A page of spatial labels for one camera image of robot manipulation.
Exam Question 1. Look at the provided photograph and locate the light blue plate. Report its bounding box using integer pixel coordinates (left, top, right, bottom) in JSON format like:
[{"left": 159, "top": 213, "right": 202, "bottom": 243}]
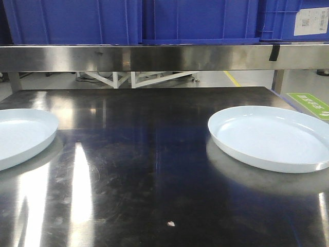
[
  {"left": 208, "top": 105, "right": 328, "bottom": 173},
  {"left": 1, "top": 109, "right": 59, "bottom": 170}
]

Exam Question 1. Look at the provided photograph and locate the white frame structure behind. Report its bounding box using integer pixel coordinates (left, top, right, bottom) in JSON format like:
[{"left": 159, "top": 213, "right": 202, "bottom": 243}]
[{"left": 76, "top": 71, "right": 198, "bottom": 89}]

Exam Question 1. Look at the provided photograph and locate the blue bin upper middle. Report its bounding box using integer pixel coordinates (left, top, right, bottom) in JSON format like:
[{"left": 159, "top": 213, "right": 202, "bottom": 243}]
[{"left": 142, "top": 1, "right": 259, "bottom": 45}]

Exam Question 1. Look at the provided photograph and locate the black tape strip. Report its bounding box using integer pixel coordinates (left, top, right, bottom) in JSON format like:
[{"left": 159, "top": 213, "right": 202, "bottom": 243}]
[{"left": 269, "top": 44, "right": 281, "bottom": 62}]

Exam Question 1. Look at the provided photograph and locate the blue bin upper right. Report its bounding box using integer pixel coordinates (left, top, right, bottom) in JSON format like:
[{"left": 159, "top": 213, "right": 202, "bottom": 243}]
[{"left": 256, "top": 0, "right": 328, "bottom": 42}]

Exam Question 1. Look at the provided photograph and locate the green floor sign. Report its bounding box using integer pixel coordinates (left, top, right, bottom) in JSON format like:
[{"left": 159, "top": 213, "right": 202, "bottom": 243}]
[{"left": 287, "top": 93, "right": 328, "bottom": 120}]

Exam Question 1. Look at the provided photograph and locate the stainless steel shelf rail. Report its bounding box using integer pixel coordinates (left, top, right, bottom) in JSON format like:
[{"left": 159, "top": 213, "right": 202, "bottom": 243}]
[{"left": 1, "top": 42, "right": 328, "bottom": 72}]

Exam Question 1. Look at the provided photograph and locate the blue bin upper left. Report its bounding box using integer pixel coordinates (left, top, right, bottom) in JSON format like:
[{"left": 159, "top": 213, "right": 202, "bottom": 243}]
[{"left": 3, "top": 1, "right": 142, "bottom": 45}]

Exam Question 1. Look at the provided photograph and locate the blue bin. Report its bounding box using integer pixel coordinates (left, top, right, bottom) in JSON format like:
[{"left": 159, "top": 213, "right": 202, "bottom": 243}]
[
  {"left": 142, "top": 1, "right": 259, "bottom": 45},
  {"left": 256, "top": 0, "right": 328, "bottom": 42},
  {"left": 3, "top": 1, "right": 142, "bottom": 45}
]

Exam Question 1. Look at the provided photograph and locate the white paper label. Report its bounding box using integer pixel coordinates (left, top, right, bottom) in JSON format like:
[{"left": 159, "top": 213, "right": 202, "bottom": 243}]
[{"left": 294, "top": 7, "right": 328, "bottom": 36}]

